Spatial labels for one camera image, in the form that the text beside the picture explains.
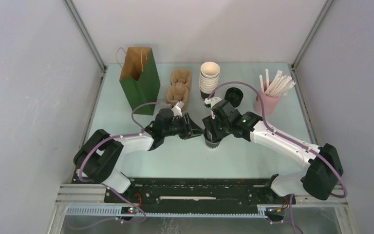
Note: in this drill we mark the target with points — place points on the black paper coffee cup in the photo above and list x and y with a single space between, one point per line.
211 141

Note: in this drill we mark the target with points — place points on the green paper bag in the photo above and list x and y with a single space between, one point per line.
139 77

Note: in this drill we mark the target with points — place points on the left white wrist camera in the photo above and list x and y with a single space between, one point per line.
177 109

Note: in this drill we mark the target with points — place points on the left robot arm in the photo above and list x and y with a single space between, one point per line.
101 158

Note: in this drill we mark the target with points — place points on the stack of paper cups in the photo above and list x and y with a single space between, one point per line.
209 77

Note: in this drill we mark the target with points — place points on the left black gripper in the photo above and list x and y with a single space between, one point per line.
193 130

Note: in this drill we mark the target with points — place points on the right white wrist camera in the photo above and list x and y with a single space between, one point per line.
210 102

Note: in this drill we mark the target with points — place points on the brown pulp cup carrier stack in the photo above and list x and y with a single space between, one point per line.
180 87

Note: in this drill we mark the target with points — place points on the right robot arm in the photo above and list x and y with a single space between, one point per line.
320 166

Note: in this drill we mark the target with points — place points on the stack of black lids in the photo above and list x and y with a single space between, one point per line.
234 96

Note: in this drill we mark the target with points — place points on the pink straw holder cup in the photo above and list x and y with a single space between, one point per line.
266 103

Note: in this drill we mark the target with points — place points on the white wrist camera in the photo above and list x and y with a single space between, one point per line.
177 109
210 102

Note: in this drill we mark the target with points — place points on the white wrapped straws bundle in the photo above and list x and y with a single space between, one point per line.
277 87

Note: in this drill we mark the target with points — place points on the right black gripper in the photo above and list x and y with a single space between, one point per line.
210 124

